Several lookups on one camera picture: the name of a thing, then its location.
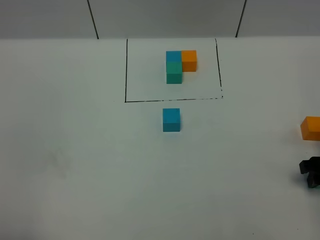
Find teal template block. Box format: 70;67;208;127
166;61;183;84

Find orange template block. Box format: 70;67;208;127
181;50;198;72

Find blue template block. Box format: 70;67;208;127
165;50;182;63

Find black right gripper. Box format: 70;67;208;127
299;156;320;188

